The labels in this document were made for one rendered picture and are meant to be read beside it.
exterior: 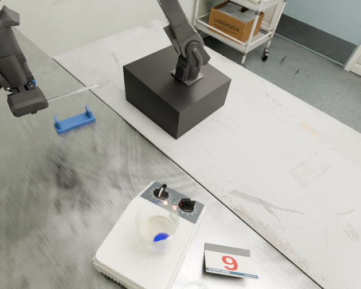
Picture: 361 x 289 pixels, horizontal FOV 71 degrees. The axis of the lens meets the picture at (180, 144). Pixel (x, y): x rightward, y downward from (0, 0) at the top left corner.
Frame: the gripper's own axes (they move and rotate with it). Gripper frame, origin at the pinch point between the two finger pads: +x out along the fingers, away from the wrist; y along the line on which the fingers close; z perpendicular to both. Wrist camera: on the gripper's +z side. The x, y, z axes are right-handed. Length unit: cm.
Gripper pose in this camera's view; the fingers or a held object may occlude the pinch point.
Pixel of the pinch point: (28, 100)
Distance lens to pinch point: 64.9
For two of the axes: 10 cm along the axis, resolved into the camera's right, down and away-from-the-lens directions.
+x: -0.8, 6.3, 7.7
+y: 5.6, 6.7, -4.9
